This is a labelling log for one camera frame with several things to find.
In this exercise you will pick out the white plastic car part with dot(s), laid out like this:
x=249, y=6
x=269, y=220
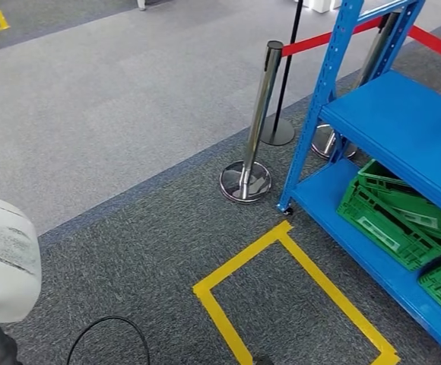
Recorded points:
x=8, y=282

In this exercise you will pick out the blue metal shelf rack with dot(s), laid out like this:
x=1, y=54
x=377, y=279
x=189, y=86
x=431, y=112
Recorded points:
x=395, y=121

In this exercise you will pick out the black barrier stanchion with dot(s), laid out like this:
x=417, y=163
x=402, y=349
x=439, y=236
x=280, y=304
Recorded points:
x=277, y=132

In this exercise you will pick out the short red barrier belt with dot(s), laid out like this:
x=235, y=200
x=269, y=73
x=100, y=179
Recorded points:
x=308, y=41

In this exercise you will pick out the white lit display plinth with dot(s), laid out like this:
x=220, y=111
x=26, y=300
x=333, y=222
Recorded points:
x=319, y=5

